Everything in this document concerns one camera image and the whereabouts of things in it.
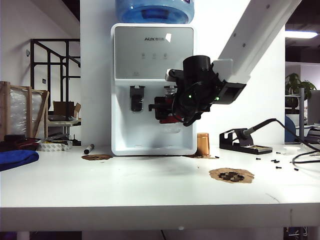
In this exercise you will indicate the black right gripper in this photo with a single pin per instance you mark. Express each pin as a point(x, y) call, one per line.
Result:
point(197, 87)

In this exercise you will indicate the glass bottle with red belts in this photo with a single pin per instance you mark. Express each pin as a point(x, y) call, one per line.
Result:
point(166, 121)

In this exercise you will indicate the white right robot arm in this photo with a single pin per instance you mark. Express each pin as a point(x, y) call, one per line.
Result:
point(255, 37)

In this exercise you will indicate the white water dispenser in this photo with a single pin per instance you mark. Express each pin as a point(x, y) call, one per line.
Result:
point(153, 50)

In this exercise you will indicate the blue water jug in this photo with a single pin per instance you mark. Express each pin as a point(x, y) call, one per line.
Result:
point(155, 12)

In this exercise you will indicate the copper cylindrical can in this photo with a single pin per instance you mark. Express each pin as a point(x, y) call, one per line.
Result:
point(203, 145)

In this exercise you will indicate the white backdrop board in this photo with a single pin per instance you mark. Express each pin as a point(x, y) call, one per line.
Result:
point(95, 75)

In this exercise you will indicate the brown stain patch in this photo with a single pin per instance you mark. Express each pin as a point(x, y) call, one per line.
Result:
point(96, 157)

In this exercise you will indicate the black marker pen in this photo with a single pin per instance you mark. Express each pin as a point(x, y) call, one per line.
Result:
point(88, 149)

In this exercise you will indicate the brown patch with black bits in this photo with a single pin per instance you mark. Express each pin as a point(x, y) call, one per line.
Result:
point(217, 175)

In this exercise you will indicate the black soldering iron stand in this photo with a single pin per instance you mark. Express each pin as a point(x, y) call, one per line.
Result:
point(240, 148)

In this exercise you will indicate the cardboard box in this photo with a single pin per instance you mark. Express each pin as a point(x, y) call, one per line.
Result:
point(62, 107)

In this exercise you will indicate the black soldering iron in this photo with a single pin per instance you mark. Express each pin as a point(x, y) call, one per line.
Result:
point(260, 125)

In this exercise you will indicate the white tape roll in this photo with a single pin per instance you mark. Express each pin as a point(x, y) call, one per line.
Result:
point(50, 147)

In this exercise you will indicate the blue chair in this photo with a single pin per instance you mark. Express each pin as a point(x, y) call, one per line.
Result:
point(290, 130)

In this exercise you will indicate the black stair railing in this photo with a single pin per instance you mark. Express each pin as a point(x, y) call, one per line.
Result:
point(33, 62)

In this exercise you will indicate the green potted plant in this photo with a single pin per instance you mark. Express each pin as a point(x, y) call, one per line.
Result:
point(295, 82)

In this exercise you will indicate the small white dish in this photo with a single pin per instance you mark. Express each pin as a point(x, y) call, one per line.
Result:
point(292, 149)

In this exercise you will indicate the grey metal pole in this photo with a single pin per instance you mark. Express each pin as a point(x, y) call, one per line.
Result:
point(302, 112)

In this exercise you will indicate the black flat case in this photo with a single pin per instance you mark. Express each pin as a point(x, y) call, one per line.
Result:
point(15, 138)

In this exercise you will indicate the blue cloth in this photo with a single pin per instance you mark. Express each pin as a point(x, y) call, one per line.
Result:
point(17, 157)

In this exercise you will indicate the grey monitor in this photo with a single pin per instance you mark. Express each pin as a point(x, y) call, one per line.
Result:
point(314, 107)

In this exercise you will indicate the wooden crate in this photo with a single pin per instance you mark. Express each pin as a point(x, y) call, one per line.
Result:
point(6, 112)

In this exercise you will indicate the ceiling light panel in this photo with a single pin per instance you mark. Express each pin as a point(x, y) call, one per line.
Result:
point(300, 34)

